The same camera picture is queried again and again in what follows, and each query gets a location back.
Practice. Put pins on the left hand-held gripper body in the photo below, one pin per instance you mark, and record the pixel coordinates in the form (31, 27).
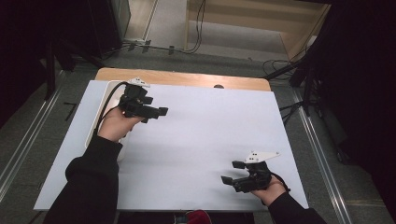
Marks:
(135, 105)

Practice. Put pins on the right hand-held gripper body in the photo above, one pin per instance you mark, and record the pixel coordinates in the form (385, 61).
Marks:
(257, 177)

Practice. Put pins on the white plastic bin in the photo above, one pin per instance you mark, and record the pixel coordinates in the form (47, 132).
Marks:
(107, 93)

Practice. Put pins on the person's right hand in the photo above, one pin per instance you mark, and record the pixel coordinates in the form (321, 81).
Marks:
(271, 191)

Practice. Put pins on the person's left hand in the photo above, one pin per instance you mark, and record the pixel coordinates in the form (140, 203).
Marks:
(118, 126)

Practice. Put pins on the wooden table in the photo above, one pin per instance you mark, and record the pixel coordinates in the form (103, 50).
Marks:
(180, 77)

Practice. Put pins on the white table board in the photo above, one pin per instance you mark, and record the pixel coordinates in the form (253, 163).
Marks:
(199, 149)

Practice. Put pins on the power strip with plugs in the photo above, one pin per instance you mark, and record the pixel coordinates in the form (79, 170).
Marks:
(138, 44)

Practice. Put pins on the small dark table knob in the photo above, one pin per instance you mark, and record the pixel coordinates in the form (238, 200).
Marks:
(219, 86)

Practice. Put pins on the black cabinet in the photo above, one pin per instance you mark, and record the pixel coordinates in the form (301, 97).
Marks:
(106, 25)

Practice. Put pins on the black metal stand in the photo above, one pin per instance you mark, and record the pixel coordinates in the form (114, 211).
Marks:
(51, 71)

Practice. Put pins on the black tripod stand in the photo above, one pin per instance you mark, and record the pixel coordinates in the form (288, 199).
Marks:
(306, 84)

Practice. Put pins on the light wooden shelf unit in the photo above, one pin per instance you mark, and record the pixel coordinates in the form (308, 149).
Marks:
(249, 18)

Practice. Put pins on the black curtain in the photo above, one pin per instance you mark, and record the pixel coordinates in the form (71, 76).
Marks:
(361, 77)

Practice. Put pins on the metal floor rail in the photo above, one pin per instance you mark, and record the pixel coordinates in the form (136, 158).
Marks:
(28, 137)
(323, 161)

